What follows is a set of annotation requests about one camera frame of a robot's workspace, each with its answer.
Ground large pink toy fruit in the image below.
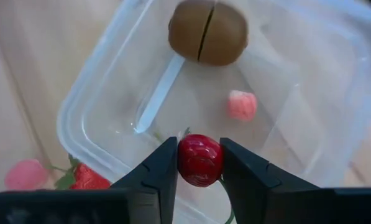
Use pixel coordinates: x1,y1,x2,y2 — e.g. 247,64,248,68
4,159,49,191

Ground clear plastic tupperware container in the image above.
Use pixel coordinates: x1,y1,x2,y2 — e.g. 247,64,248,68
57,0,371,224

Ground brown toy kiwi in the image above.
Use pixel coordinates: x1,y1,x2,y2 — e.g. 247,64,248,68
168,0,249,67

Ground small pink toy fruit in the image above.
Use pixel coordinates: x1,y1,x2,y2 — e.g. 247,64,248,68
227,90,258,122

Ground small red toy strawberry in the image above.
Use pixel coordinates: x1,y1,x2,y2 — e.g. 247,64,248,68
50,154,111,190

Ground red toy cherry with stem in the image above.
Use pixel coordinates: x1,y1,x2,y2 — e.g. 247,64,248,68
176,133,236,224

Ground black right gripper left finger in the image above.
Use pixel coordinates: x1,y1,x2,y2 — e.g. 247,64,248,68
0,136,179,224

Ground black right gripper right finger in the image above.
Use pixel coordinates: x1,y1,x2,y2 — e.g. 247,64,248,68
219,137,371,224

